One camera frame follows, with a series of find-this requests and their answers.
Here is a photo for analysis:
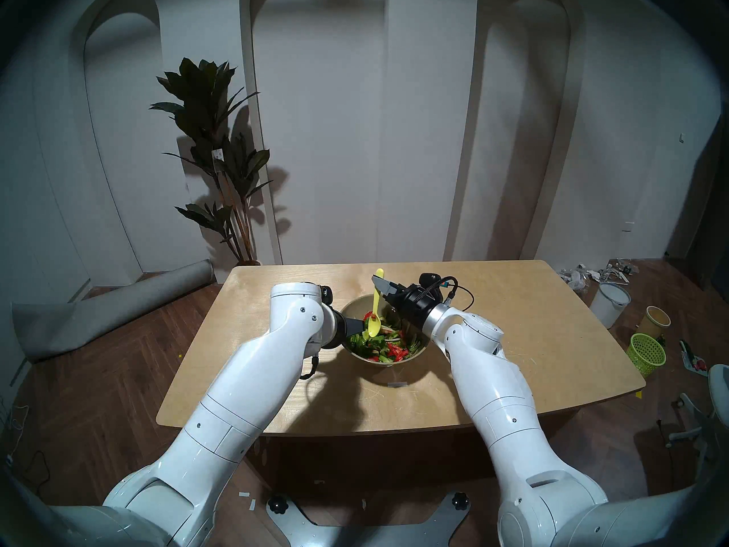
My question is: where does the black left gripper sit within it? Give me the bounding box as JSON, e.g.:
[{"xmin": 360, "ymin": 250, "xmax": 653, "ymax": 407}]
[{"xmin": 327, "ymin": 307, "xmax": 369, "ymax": 352}]

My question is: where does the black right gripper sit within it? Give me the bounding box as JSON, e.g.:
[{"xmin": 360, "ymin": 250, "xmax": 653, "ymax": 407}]
[{"xmin": 371, "ymin": 274, "xmax": 443, "ymax": 336}]

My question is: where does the yellow-green plastic spoon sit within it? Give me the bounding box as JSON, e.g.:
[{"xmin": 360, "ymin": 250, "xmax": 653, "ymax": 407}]
[{"xmin": 362, "ymin": 267, "xmax": 386, "ymax": 341}]

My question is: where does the beige salad bowl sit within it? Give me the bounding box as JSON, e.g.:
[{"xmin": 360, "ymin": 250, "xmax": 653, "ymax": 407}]
[{"xmin": 339, "ymin": 293, "xmax": 431, "ymax": 368}]

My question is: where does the mixed green salad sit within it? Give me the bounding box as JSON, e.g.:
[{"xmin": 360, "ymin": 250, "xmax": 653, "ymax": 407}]
[{"xmin": 349, "ymin": 311, "xmax": 425, "ymax": 364}]

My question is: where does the pile of white trash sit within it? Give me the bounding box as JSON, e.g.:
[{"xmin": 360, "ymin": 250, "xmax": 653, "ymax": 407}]
[{"xmin": 558, "ymin": 259, "xmax": 639, "ymax": 291}]

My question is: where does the white bucket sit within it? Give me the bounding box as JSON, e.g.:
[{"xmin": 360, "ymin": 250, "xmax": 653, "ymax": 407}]
[{"xmin": 588, "ymin": 282, "xmax": 632, "ymax": 329}]

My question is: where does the rolled grey mat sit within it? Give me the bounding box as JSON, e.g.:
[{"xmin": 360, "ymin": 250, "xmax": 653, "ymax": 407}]
[{"xmin": 11, "ymin": 259, "xmax": 218, "ymax": 364}]

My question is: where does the tall dark-leaved potted plant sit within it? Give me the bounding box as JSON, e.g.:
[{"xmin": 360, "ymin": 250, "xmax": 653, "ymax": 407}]
[{"xmin": 149, "ymin": 57, "xmax": 275, "ymax": 266}]

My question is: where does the green plastic basket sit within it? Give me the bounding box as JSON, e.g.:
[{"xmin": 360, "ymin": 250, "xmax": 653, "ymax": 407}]
[{"xmin": 625, "ymin": 332, "xmax": 667, "ymax": 378}]

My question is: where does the tan paper cup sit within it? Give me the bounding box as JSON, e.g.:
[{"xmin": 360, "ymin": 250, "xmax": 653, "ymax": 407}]
[{"xmin": 637, "ymin": 305, "xmax": 672, "ymax": 339}]

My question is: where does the white packet with red print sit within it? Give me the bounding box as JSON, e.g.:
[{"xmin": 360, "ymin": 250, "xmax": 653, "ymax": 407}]
[{"xmin": 678, "ymin": 339, "xmax": 710, "ymax": 377}]

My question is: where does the dark grey door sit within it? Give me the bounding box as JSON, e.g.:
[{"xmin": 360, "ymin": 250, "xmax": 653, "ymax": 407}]
[{"xmin": 664, "ymin": 116, "xmax": 729, "ymax": 290}]

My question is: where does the white office chair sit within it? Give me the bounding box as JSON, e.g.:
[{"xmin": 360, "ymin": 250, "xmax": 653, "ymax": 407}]
[{"xmin": 666, "ymin": 363, "xmax": 729, "ymax": 473}]

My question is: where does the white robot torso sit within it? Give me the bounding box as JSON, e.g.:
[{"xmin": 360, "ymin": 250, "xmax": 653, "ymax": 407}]
[{"xmin": 0, "ymin": 480, "xmax": 729, "ymax": 547}]

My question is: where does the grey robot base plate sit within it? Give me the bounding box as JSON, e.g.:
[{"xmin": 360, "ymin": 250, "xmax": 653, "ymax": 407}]
[{"xmin": 266, "ymin": 491, "xmax": 472, "ymax": 547}]

